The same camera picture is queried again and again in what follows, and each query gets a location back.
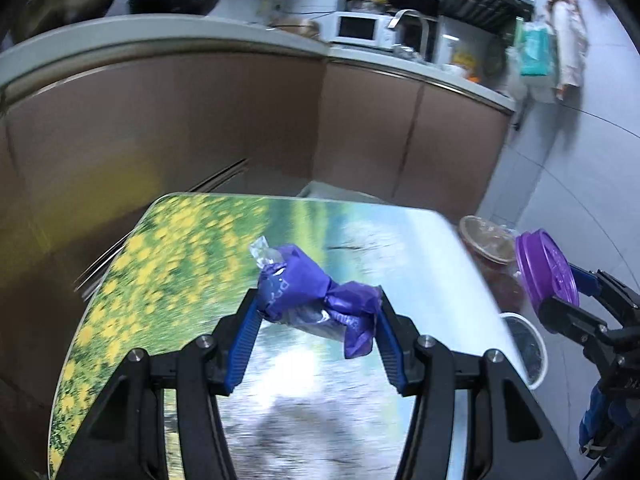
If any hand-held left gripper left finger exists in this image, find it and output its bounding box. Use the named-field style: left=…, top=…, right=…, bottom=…
left=55, top=287, right=263, bottom=480

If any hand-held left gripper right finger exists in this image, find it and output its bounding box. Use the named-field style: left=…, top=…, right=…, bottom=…
left=375, top=287, right=576, bottom=480

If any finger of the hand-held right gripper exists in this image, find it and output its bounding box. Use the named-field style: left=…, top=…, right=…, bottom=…
left=570, top=262, right=640, bottom=311
left=537, top=295, right=640, bottom=357

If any purple plastic lid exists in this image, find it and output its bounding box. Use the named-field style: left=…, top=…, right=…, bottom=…
left=515, top=229, right=581, bottom=313

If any purple snack wrapper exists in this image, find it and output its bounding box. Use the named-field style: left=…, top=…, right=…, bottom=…
left=249, top=237, right=383, bottom=360

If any beige trash bin with liner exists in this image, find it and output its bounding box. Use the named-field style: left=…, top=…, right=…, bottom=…
left=459, top=215, right=528, bottom=311

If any blue fabric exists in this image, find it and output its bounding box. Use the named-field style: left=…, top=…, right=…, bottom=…
left=579, top=385, right=622, bottom=457

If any white round container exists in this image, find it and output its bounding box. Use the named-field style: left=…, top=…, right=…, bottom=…
left=500, top=312, right=549, bottom=391

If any table with printed landscape top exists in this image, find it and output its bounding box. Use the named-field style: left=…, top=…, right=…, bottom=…
left=47, top=192, right=531, bottom=480

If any brown kitchen cabinet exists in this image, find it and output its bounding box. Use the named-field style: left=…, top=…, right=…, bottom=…
left=0, top=52, right=513, bottom=461

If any green plastic bag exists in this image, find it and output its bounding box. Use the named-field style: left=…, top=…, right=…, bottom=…
left=517, top=22, right=557, bottom=78

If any hanging light cloth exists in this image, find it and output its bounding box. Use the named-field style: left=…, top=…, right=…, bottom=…
left=547, top=0, right=588, bottom=103

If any yellow food packet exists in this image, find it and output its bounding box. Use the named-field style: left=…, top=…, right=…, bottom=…
left=452, top=47, right=482, bottom=73

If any white microwave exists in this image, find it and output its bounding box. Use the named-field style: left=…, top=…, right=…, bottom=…
left=332, top=11, right=396, bottom=51

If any white kitchen countertop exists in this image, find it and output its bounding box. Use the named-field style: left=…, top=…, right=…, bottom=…
left=0, top=15, right=516, bottom=113

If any metal faucet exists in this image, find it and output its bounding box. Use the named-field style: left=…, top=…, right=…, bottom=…
left=390, top=9, right=431, bottom=61

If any metal wok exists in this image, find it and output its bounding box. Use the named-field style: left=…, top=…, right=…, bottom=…
left=12, top=0, right=121, bottom=43

